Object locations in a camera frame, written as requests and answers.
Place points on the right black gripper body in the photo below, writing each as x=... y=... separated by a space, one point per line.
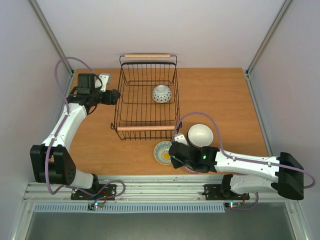
x=174 y=155

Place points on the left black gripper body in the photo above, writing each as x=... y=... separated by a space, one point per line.
x=108 y=101

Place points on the red patterned bowl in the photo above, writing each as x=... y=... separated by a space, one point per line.
x=190 y=171

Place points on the white bowl with brown diamonds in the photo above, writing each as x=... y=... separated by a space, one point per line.
x=161 y=94

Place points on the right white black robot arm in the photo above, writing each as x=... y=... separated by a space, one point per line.
x=282 y=174

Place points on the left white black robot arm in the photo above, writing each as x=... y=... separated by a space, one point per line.
x=51 y=160

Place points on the white bowl under stack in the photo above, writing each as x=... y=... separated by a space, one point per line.
x=200 y=135

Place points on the teal yellow sun bowl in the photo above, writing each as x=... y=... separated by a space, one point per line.
x=161 y=153

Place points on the right circuit board with leds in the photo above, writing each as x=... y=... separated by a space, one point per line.
x=232 y=205

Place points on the circuit board with leds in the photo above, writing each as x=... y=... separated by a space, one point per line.
x=232 y=205
x=95 y=205

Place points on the left circuit board with leds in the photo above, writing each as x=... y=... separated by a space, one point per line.
x=95 y=205

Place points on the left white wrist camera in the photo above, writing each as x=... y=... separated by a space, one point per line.
x=105 y=78

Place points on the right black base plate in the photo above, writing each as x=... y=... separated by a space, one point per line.
x=215 y=192

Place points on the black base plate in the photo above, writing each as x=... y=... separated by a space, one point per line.
x=91 y=194
x=215 y=192

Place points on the black wire dish rack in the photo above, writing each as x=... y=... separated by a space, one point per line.
x=137 y=116

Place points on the aluminium rail frame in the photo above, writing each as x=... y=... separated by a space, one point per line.
x=139 y=189

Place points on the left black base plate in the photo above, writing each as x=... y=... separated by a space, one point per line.
x=91 y=194

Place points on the left aluminium corner post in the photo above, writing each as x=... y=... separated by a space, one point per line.
x=47 y=29

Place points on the aluminium corner post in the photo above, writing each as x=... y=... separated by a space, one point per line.
x=285 y=6
x=47 y=29

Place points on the grey slotted cable duct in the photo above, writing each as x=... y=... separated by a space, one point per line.
x=129 y=208

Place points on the right aluminium corner post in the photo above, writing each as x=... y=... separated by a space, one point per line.
x=285 y=6

